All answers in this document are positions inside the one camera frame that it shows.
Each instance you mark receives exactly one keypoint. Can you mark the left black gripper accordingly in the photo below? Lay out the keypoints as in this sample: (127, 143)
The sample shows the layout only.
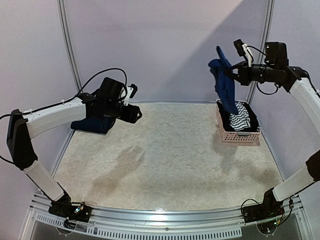
(130, 115)

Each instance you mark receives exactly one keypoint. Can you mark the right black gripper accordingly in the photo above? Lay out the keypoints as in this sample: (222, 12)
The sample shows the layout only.
(242, 74)

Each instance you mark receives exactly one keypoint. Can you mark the blue garment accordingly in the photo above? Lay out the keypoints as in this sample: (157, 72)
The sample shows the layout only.
(224, 85)

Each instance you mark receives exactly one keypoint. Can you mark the dark blue denim jeans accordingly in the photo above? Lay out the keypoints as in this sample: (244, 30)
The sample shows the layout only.
(96, 125)

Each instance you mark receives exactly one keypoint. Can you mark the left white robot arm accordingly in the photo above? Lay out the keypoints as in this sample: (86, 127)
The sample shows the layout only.
(110, 100)

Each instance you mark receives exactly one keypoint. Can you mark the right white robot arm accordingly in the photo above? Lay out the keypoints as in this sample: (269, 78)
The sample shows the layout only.
(296, 82)

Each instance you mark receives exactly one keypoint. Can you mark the pink plastic laundry basket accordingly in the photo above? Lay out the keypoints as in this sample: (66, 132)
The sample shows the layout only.
(239, 137)

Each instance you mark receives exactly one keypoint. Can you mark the black garment in basket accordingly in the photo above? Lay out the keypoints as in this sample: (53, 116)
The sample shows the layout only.
(226, 118)

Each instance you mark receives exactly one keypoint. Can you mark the black white striped garment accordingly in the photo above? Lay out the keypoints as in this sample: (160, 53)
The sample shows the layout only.
(241, 120)

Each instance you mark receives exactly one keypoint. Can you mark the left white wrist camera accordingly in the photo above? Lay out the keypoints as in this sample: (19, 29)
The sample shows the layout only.
(127, 93)

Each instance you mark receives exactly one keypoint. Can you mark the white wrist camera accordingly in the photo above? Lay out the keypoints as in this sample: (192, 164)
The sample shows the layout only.
(127, 93)
(244, 51)

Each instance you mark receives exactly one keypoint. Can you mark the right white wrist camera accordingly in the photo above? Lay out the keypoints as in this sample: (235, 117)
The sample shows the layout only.
(244, 51)

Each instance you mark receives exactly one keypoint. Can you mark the right aluminium frame post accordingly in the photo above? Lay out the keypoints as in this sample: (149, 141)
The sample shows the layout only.
(264, 38)

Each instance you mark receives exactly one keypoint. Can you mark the aluminium frame post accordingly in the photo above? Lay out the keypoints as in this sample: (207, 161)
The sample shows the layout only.
(264, 38)
(68, 43)

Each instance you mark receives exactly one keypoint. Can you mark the aluminium front rail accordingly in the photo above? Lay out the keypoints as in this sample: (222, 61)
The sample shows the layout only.
(124, 224)

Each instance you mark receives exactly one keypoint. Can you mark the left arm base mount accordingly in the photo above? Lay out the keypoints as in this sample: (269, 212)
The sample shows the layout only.
(74, 211)

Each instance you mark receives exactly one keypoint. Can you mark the left aluminium frame post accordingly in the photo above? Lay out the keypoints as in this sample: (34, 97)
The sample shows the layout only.
(68, 43)

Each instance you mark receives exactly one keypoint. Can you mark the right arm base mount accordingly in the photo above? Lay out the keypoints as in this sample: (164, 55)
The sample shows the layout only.
(265, 212)

